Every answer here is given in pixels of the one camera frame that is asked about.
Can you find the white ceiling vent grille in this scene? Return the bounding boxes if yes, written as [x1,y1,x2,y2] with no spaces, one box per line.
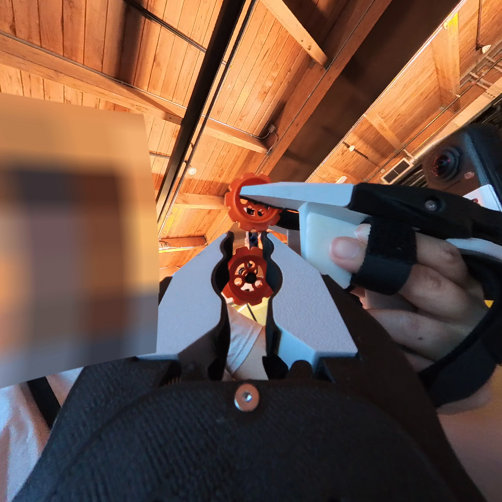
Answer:
[381,158,414,184]

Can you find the orange gear wheel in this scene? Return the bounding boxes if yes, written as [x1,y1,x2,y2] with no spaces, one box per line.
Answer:
[224,173,282,233]
[221,246,274,306]

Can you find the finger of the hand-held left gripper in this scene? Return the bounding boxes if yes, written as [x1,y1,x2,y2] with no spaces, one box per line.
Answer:
[239,182,355,231]

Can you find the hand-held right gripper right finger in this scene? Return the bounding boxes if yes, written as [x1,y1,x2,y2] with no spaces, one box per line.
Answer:
[261,232,359,380]

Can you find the person's left hand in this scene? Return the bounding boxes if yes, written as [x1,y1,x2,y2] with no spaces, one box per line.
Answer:
[329,224,491,373]

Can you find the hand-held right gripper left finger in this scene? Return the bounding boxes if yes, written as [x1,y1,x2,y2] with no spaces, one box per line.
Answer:
[136,231,233,380]

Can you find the black ceiling light bar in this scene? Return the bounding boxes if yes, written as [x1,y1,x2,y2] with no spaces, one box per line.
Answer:
[156,0,257,224]

